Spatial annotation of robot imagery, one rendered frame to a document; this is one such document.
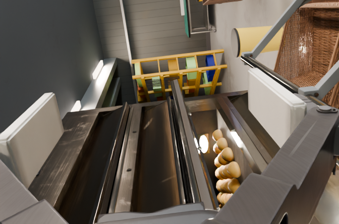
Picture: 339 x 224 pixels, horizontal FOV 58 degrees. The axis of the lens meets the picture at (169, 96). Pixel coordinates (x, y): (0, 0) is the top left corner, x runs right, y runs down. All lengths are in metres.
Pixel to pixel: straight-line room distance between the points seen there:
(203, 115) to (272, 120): 1.73
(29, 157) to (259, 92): 0.13
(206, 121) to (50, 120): 1.75
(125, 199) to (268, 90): 0.93
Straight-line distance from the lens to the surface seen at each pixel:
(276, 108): 0.17
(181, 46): 9.05
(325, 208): 1.05
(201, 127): 1.93
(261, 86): 0.19
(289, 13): 1.22
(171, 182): 1.08
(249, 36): 3.76
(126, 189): 1.11
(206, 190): 0.80
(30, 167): 0.17
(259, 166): 1.18
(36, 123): 0.18
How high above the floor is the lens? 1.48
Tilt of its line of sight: 1 degrees down
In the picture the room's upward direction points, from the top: 97 degrees counter-clockwise
